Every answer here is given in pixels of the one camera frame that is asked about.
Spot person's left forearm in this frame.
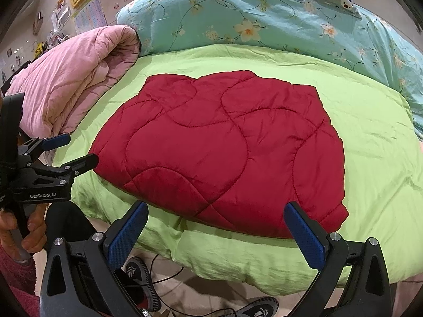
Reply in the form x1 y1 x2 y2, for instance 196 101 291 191
0 244 43 317

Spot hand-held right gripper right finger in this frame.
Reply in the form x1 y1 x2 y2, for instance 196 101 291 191
283 201 394 317

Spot red quilted blanket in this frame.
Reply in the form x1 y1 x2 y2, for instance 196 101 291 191
89 70 350 240

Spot green quilt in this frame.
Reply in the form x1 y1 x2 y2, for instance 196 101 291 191
53 44 415 296

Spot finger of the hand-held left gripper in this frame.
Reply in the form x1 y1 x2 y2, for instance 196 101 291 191
18 133 72 160
31 153 100 186

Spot teal floral quilt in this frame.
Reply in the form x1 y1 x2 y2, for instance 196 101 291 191
116 0 423 139

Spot dotted wall poster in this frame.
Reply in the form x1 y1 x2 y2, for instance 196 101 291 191
72 0 108 35

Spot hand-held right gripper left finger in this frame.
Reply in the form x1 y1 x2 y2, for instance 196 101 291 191
39 201 150 317

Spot black slipper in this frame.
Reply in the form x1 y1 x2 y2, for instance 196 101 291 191
122 256 163 314
231 296 280 317

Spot pink quilt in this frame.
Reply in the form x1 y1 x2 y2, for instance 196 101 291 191
6 25 142 136

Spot cluttered shelf things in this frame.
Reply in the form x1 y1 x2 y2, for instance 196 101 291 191
31 0 77 57

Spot person's left hand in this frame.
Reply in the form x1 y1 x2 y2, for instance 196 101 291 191
0 201 48 259

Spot person's leg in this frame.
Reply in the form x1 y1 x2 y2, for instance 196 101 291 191
44 201 114 249

